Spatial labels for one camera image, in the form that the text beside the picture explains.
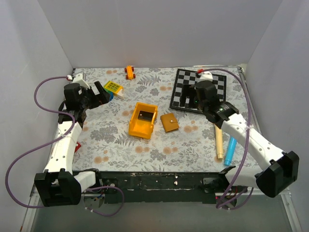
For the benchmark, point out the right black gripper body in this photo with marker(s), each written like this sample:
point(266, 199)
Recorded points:
point(200, 104)

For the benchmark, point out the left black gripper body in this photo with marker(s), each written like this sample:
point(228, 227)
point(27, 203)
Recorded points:
point(85, 103)

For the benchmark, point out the tan leather card holder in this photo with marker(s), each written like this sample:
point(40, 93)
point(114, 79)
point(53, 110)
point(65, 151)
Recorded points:
point(169, 122)

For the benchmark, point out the dark credit card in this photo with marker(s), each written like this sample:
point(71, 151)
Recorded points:
point(145, 116)

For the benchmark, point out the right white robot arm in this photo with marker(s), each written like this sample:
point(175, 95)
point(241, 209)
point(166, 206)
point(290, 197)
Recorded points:
point(279, 168)

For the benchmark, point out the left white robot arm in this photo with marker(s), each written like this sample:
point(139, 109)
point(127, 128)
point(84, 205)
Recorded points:
point(57, 185)

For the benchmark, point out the yellow green toy block house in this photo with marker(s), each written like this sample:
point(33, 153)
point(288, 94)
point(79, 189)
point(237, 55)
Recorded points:
point(114, 89)

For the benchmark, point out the black white chessboard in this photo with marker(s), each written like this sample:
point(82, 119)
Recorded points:
point(189, 77)

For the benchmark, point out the orange toy car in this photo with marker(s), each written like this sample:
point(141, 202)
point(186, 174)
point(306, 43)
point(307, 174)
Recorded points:
point(129, 70)

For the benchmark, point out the beige toy microphone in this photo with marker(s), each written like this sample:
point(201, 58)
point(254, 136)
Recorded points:
point(219, 143)

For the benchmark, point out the red toy block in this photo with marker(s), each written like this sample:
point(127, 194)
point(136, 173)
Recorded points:
point(78, 145)

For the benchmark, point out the floral table mat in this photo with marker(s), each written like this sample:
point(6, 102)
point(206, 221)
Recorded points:
point(107, 146)

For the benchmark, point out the yellow plastic bin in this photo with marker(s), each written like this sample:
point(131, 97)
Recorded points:
point(140, 128)

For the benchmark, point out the blue toy microphone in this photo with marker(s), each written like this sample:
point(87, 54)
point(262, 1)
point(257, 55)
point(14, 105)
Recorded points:
point(230, 151)

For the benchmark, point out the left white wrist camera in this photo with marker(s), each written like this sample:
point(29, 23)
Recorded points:
point(80, 79)

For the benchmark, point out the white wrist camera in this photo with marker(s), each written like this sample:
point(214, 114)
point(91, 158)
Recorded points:
point(80, 79)
point(203, 75)

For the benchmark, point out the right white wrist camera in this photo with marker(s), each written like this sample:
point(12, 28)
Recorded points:
point(203, 75)

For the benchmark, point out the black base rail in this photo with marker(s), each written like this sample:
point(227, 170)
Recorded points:
point(158, 187)

